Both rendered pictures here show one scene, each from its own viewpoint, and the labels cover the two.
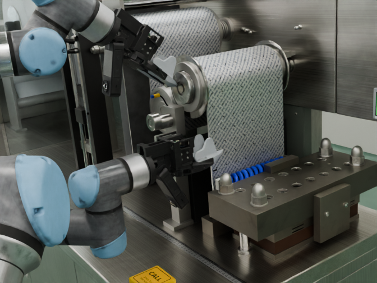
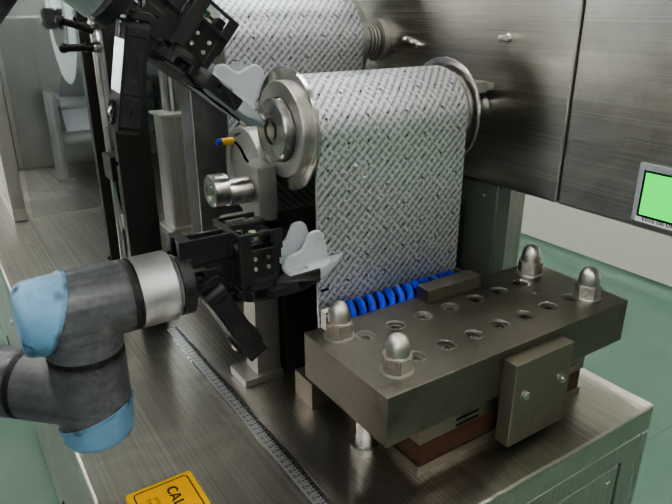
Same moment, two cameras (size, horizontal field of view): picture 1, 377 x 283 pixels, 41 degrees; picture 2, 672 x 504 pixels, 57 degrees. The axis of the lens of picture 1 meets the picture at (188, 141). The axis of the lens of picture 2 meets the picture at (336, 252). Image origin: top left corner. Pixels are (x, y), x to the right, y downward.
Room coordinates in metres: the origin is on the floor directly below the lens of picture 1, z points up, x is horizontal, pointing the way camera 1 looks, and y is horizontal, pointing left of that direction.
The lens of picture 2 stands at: (0.39, -0.08, 1.39)
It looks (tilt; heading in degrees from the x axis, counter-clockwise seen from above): 22 degrees down; 0
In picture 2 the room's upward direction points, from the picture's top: straight up
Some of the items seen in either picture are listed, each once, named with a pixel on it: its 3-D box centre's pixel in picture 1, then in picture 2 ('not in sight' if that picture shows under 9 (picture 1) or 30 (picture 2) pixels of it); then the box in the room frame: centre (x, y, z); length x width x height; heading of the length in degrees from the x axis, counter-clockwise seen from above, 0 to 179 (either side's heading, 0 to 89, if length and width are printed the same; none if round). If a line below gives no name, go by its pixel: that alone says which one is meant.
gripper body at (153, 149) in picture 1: (165, 158); (226, 264); (1.03, 0.05, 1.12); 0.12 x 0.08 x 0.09; 124
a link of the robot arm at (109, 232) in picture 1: (99, 227); (78, 390); (0.94, 0.20, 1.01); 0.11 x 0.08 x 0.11; 79
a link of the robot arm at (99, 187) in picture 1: (100, 184); (77, 309); (0.94, 0.18, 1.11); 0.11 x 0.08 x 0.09; 124
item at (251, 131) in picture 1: (248, 135); (393, 229); (1.16, -0.14, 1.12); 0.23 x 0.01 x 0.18; 124
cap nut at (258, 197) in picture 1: (258, 193); (397, 351); (0.95, -0.14, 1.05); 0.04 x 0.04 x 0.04
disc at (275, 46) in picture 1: (267, 69); (441, 111); (1.28, -0.22, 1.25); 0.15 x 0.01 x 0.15; 34
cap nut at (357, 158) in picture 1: (357, 154); (588, 281); (1.13, -0.40, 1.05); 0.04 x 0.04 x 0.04
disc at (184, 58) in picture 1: (188, 86); (287, 129); (1.14, -0.01, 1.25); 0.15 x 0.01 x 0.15; 34
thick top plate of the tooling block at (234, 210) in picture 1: (297, 188); (472, 336); (1.08, -0.24, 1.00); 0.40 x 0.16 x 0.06; 124
